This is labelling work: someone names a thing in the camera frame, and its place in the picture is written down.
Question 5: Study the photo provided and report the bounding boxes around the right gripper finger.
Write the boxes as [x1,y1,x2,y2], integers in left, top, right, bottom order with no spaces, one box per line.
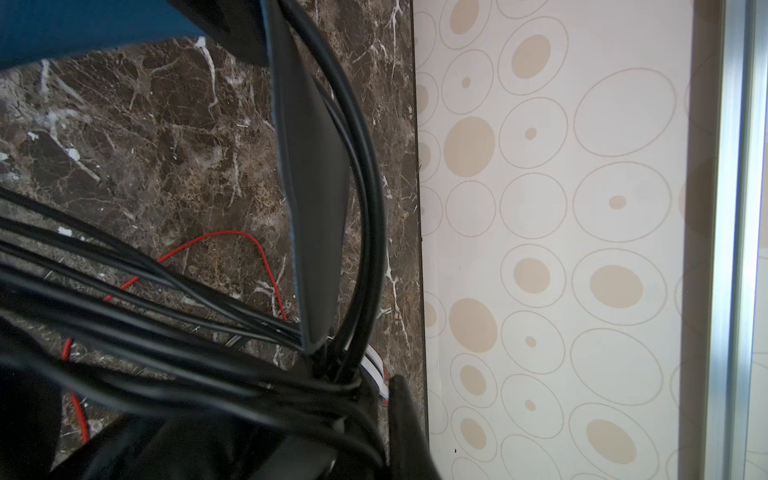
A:
[388,375,440,480]

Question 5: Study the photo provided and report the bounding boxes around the white black headphones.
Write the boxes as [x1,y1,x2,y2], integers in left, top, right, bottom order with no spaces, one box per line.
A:
[360,345,390,404]

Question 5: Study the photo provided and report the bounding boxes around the black blue headphones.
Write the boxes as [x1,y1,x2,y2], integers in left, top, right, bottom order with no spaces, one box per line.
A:
[1,1,390,479]

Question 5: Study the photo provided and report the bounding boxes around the red headphone cable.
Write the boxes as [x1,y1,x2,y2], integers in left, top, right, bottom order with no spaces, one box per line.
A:
[59,230,289,445]

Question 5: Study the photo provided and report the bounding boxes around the black headphone cable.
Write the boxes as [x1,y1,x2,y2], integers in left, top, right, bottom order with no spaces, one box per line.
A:
[0,185,388,475]

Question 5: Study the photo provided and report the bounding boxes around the silver aluminium back rail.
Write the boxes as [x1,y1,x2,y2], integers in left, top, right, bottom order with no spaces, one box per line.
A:
[702,1,767,479]

